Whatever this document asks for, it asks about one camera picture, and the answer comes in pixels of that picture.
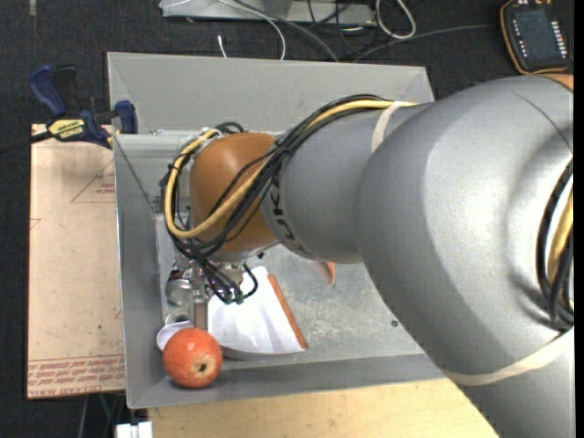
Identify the white cup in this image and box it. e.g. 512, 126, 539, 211
156, 308, 196, 353

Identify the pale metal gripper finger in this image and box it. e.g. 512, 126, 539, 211
193, 301, 210, 333

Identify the brown cardboard board red print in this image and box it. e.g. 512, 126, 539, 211
26, 123, 127, 401

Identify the clear glass thing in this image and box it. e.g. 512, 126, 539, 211
164, 266, 194, 312

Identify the orange curved thing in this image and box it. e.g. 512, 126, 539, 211
313, 261, 338, 289

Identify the grey metal bin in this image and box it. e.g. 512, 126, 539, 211
107, 51, 447, 410

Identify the orange fruit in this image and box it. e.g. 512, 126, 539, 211
162, 327, 224, 390

